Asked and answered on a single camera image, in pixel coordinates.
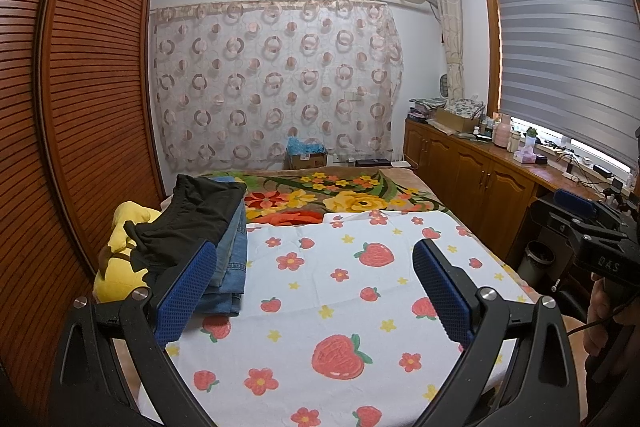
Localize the open cardboard box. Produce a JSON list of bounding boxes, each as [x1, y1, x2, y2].
[[435, 107, 484, 134]]

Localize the light blue folded jeans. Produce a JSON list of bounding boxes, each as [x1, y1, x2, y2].
[[215, 177, 249, 260]]

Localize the yellow plush toy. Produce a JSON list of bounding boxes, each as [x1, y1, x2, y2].
[[92, 202, 171, 304]]

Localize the person's right hand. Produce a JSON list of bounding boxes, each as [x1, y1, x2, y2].
[[582, 274, 621, 359]]

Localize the white strawberry printed sheet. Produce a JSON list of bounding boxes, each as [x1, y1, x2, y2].
[[135, 209, 543, 427]]

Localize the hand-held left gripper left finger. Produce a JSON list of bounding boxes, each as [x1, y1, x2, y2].
[[52, 239, 223, 427]]

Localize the grey trash bin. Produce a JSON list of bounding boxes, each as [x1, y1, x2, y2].
[[517, 241, 556, 284]]

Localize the floral patterned cloth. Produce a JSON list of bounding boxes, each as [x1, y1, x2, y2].
[[445, 97, 486, 118]]

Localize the stack of folded cloths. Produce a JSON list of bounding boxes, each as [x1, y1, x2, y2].
[[407, 97, 441, 124]]

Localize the wooden low cabinet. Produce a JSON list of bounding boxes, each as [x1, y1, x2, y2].
[[404, 119, 601, 269]]

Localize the black pants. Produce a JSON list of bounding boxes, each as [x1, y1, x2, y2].
[[125, 174, 247, 280]]

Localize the small cardboard box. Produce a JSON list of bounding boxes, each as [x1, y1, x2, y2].
[[290, 152, 329, 170]]

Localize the beige side curtain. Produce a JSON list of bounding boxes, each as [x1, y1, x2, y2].
[[431, 0, 474, 104]]

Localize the floral blanket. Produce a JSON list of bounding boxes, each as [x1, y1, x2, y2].
[[197, 167, 551, 304]]

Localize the circle patterned sheer curtain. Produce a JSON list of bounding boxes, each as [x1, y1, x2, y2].
[[150, 0, 405, 174]]

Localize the pink bottle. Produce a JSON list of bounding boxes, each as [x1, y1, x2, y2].
[[494, 114, 514, 150]]

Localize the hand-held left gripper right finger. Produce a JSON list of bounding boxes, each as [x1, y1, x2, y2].
[[412, 238, 571, 427]]

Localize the grey striped window blind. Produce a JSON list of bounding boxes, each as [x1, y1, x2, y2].
[[487, 0, 640, 171]]

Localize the wooden slatted wardrobe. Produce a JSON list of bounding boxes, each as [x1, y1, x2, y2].
[[0, 0, 167, 373]]

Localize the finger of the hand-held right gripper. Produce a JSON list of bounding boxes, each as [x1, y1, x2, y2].
[[552, 188, 626, 222], [530, 199, 603, 244]]

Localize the white power strip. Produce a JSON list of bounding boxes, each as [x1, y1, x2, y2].
[[562, 169, 614, 181]]

